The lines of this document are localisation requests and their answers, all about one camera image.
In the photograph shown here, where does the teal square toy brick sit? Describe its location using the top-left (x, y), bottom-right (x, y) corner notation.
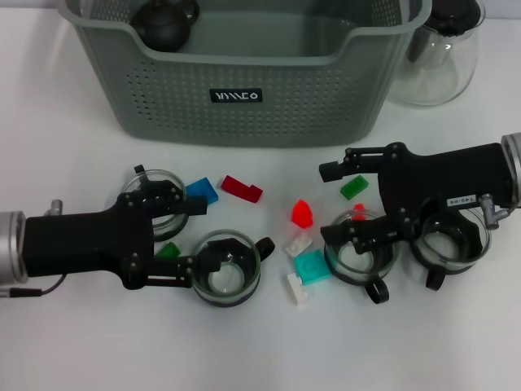
top-left (292, 248), bottom-right (331, 285)

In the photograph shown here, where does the green rectangular toy brick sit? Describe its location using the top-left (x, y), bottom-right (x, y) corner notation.
top-left (154, 241), bottom-right (182, 258)
top-left (339, 174), bottom-right (370, 200)

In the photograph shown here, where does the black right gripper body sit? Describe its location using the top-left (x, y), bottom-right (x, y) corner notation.
top-left (380, 142), bottom-right (514, 241)

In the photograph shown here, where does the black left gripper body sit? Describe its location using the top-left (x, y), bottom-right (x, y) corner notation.
top-left (22, 191), bottom-right (155, 283)

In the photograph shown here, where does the white studded toy brick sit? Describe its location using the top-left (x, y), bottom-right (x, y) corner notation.
top-left (283, 234), bottom-right (314, 257)

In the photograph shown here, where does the dark red toy brick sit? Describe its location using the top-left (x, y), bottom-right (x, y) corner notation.
top-left (221, 174), bottom-right (264, 204)

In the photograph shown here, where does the orange-red sloped toy brick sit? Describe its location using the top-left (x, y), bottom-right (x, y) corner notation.
top-left (291, 198), bottom-right (314, 229)

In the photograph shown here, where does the grey-green perforated storage bin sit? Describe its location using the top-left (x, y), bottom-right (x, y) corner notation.
top-left (56, 0), bottom-right (432, 147)

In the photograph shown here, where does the left gripper silver fitting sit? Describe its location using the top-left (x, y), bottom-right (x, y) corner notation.
top-left (43, 198), bottom-right (65, 217)

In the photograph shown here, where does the black round teapot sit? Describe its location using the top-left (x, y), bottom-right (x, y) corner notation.
top-left (129, 0), bottom-right (200, 53)

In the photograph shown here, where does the glass teacup with black sleeve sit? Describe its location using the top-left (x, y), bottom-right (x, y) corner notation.
top-left (409, 205), bottom-right (493, 291)
top-left (323, 208), bottom-right (400, 305)
top-left (186, 229), bottom-right (276, 309)
top-left (121, 164), bottom-right (192, 241)

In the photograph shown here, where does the glass carafe with black lid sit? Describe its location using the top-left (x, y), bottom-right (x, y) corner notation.
top-left (388, 0), bottom-right (488, 108)

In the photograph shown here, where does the right gripper silver fitting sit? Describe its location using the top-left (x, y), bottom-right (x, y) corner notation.
top-left (479, 193), bottom-right (510, 230)

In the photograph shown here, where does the gripper silver fitting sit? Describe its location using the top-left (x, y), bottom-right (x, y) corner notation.
top-left (43, 198), bottom-right (65, 217)
top-left (479, 193), bottom-right (510, 230)

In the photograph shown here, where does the blue square toy brick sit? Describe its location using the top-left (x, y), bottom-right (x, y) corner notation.
top-left (185, 177), bottom-right (221, 204)

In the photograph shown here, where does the white notched toy brick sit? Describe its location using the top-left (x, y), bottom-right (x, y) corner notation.
top-left (284, 272), bottom-right (309, 306)

